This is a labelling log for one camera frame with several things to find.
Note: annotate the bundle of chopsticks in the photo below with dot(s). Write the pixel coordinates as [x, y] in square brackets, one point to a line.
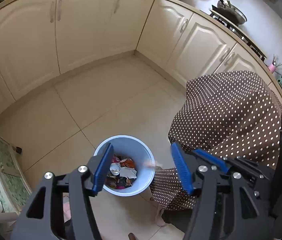
[276, 60]

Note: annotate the round polka dot table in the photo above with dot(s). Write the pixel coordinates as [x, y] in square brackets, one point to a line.
[231, 110]

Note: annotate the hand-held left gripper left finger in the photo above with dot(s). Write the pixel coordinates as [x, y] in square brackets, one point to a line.
[103, 170]

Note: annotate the pink utensil holder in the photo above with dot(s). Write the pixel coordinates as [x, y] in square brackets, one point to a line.
[272, 68]

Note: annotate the orange snack bag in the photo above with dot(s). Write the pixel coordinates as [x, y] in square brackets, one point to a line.
[128, 162]

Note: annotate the black wok with lid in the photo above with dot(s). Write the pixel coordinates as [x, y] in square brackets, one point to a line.
[231, 12]

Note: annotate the black gas cooktop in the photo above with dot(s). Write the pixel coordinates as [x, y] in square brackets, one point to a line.
[246, 37]

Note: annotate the light blue plastic bin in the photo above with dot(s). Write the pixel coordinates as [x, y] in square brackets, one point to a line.
[131, 147]

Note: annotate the patterned glass door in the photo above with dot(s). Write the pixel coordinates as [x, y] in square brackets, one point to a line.
[3, 170]

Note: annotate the black door stop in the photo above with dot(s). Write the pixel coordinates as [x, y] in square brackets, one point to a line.
[19, 150]

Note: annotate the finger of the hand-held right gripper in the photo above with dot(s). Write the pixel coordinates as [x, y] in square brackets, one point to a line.
[212, 159]

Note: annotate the white paper packaging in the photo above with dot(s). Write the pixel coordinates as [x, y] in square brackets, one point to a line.
[128, 173]

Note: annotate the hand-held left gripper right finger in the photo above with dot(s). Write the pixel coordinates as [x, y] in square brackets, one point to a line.
[182, 172]

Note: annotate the cream base cabinets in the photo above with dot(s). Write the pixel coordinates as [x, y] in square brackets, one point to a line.
[81, 30]

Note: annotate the red crushed can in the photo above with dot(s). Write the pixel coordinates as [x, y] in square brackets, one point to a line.
[115, 168]

